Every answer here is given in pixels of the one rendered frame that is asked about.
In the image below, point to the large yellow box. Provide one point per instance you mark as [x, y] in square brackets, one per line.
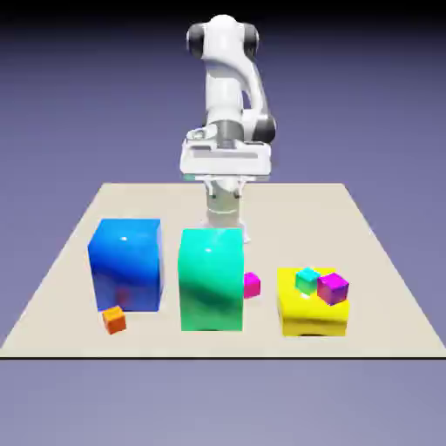
[313, 317]

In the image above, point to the small pink cube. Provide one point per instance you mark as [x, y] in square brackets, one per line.
[251, 285]

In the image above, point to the small orange cube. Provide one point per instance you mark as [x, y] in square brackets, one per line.
[114, 320]

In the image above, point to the small teal cube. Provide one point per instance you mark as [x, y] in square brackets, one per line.
[306, 280]

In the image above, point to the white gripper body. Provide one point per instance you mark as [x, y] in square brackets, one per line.
[226, 163]

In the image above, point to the large blue box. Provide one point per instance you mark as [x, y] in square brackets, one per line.
[125, 264]

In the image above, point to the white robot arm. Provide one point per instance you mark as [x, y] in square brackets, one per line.
[224, 69]

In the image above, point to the small purple cube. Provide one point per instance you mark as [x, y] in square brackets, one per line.
[332, 289]

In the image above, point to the large teal box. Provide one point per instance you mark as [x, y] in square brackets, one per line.
[210, 278]

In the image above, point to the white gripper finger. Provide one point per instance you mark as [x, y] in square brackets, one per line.
[210, 190]
[238, 190]

